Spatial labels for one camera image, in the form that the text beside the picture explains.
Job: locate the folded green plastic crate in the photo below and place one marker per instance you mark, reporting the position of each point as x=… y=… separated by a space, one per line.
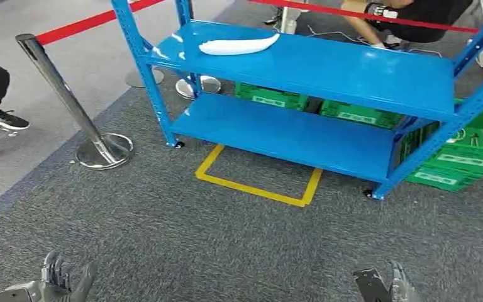
x=360 y=114
x=270 y=96
x=454 y=166

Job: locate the long red barrier belt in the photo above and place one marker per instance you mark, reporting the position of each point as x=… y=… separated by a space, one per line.
x=350 y=13

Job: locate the blue metal shelf rack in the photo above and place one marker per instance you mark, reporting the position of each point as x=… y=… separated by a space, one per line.
x=329 y=73

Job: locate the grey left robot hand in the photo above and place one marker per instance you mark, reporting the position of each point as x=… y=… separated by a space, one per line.
x=58 y=287

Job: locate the silver stanchion with round base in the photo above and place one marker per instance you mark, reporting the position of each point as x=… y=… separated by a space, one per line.
x=58 y=87

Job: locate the short red barrier belt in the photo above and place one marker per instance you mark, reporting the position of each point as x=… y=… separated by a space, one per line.
x=79 y=26

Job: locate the yellow floor tape outline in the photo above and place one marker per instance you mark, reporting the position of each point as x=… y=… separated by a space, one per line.
x=254 y=189

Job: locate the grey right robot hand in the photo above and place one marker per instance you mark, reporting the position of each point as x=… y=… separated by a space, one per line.
x=400 y=289

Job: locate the stanchion with black cap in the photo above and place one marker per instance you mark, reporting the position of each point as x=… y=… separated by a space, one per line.
x=209 y=85

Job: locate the stanchion with thin black pole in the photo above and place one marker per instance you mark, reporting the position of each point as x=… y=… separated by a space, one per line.
x=141 y=79

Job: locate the white curved plastic part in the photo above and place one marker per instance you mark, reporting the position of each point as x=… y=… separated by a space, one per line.
x=237 y=46

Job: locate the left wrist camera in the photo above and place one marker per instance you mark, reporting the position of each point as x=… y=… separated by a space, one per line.
x=18 y=292

